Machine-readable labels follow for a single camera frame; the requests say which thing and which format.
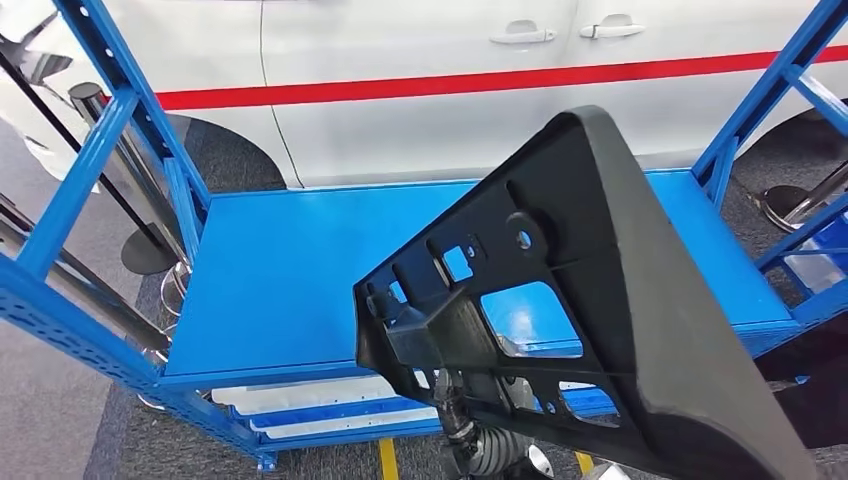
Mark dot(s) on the thin black pole stand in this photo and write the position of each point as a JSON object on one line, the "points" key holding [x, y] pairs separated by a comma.
{"points": [[149, 252]]}

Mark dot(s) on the black plastic plate bracket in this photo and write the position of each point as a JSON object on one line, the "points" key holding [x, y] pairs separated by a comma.
{"points": [[662, 298]]}

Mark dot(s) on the chrome stanchion post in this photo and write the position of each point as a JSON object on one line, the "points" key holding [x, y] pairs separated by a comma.
{"points": [[99, 288], [815, 199]]}

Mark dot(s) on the white car red stripe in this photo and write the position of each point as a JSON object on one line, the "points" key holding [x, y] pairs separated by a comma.
{"points": [[397, 132]]}

